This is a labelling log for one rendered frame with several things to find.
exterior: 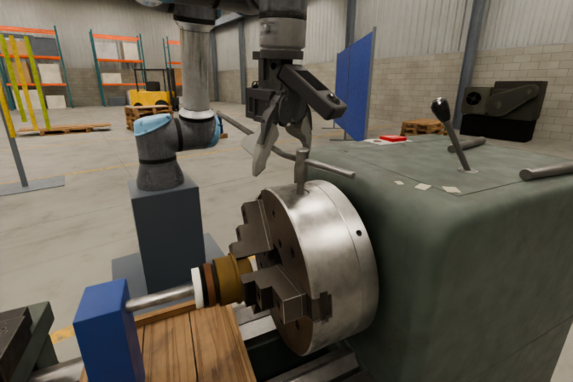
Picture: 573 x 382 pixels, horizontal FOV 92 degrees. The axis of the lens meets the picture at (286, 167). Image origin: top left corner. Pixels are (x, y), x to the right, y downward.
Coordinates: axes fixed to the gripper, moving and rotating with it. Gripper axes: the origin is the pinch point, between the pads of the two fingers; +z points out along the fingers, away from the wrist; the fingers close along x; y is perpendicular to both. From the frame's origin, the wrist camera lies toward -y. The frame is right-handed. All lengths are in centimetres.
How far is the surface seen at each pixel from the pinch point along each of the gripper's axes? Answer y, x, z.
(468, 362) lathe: -36, -13, 33
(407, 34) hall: 345, -1102, -109
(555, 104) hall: -110, -985, 70
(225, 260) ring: 3.2, 12.4, 15.7
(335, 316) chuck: -17.1, 7.4, 18.0
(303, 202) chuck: -5.8, 1.9, 4.4
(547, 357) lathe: -54, -45, 50
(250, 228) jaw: 4.2, 5.3, 12.8
